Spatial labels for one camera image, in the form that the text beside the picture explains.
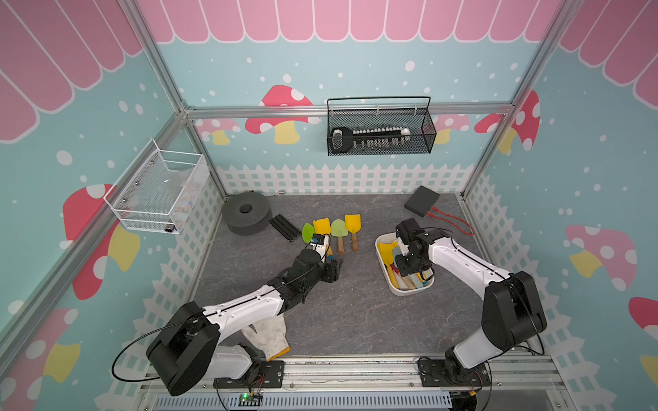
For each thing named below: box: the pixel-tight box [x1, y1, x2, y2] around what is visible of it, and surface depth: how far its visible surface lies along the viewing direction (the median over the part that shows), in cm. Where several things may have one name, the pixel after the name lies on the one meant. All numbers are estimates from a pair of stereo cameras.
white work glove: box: [241, 313, 292, 362], surface depth 83 cm
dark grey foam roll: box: [221, 191, 273, 236], surface depth 109 cm
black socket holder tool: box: [330, 126, 412, 154], surface depth 91 cm
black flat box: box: [403, 184, 441, 218], surface depth 122 cm
